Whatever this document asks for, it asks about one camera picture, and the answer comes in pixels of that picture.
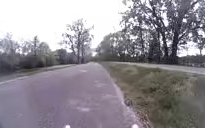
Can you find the robot's own part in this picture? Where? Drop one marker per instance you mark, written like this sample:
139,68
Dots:
67,126

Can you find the pale gravel road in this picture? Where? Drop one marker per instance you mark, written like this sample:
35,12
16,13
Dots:
190,69

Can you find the grass verge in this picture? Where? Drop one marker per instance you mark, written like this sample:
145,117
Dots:
163,90

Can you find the grey asphalt path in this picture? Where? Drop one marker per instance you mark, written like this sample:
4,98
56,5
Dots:
73,96

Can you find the tall bare tree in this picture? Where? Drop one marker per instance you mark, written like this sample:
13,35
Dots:
78,41

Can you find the grass strip beside path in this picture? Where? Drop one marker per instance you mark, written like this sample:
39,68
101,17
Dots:
26,71

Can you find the row of trees and bushes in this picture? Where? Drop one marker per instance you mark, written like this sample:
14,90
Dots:
20,56

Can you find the row of large trees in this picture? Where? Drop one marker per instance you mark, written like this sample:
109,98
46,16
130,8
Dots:
163,33

